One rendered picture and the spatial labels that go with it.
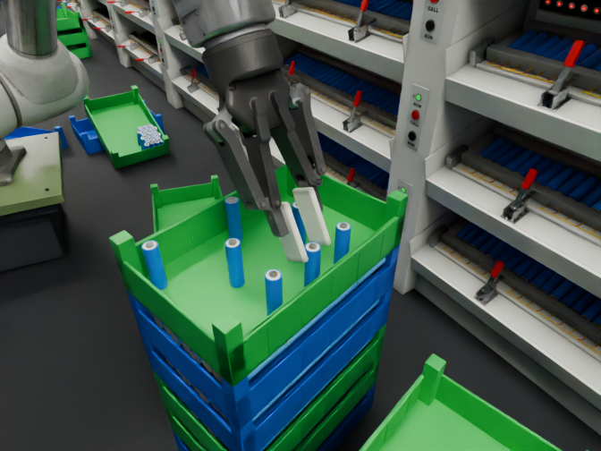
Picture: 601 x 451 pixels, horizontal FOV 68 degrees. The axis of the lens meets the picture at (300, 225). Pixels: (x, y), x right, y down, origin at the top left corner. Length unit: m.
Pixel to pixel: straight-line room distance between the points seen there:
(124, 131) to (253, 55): 1.41
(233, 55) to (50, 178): 0.88
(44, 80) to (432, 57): 0.87
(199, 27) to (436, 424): 0.53
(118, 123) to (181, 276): 1.33
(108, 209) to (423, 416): 1.13
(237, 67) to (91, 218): 1.09
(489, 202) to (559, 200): 0.11
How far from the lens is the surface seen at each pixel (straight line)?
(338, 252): 0.55
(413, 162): 0.94
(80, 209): 1.53
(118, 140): 1.80
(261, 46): 0.45
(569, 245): 0.83
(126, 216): 1.45
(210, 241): 0.62
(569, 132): 0.75
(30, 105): 1.29
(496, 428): 0.64
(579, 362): 0.94
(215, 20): 0.44
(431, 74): 0.87
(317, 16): 1.17
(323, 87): 1.23
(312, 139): 0.50
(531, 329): 0.96
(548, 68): 0.82
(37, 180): 1.26
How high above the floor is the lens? 0.79
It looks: 37 degrees down
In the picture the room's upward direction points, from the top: straight up
